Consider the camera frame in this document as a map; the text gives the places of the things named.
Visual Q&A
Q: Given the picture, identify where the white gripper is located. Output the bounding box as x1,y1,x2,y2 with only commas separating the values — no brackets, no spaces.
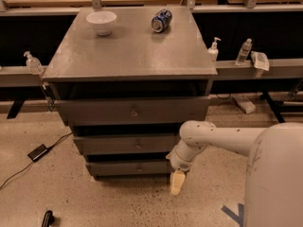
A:
166,140,203,195

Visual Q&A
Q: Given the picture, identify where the grey bottom drawer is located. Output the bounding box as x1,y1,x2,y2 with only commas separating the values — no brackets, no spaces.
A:
86,160,172,177

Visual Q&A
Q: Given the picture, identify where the grey drawer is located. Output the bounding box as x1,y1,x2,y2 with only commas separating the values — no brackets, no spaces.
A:
56,96,210,126
86,160,172,177
74,133,179,155

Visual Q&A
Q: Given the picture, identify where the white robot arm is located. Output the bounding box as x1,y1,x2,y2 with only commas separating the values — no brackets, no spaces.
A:
167,120,303,227

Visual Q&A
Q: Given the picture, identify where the grey middle drawer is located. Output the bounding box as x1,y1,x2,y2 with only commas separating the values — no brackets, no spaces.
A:
74,133,179,155

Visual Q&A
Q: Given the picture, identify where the grey top drawer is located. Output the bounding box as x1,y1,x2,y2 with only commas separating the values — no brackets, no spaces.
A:
56,96,210,126

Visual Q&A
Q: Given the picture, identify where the grey drawer cabinet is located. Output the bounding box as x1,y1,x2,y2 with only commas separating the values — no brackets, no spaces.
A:
42,6,218,182

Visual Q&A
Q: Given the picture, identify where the blue tape cross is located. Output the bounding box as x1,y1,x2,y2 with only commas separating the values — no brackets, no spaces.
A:
221,203,244,227

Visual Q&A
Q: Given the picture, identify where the white power strip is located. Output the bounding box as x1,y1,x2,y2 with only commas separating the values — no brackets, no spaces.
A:
234,96,256,114

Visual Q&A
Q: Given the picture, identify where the black wheeled stand leg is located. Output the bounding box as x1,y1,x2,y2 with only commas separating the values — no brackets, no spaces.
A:
259,92,303,123

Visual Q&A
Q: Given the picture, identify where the right white pump bottle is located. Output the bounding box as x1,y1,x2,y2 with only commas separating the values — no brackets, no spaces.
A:
208,37,220,62

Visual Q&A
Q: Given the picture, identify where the black object on floor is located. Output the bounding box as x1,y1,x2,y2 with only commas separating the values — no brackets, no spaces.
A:
42,210,55,227

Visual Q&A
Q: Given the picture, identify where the black power adapter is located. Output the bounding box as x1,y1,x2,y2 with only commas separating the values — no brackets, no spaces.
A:
27,144,48,162

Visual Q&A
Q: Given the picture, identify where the crumpled white plastic bag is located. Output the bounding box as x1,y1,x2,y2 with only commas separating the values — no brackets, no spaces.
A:
251,51,270,71

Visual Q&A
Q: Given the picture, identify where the clear plastic water bottle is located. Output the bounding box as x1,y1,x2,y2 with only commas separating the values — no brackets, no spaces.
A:
236,38,252,66

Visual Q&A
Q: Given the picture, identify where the blue soda can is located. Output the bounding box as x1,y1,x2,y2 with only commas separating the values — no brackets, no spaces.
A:
151,9,172,33

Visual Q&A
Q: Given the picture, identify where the white ceramic bowl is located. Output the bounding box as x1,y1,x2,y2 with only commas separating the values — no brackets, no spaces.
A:
86,10,116,35

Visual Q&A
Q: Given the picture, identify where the left clear pump bottle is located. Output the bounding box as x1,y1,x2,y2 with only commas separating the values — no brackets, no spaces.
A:
24,51,45,76

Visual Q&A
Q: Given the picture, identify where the black adapter cable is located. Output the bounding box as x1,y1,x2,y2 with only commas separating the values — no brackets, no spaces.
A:
0,131,74,190

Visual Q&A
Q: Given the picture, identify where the grey metal rail shelf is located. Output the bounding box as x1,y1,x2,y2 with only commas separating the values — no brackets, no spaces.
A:
0,59,303,87

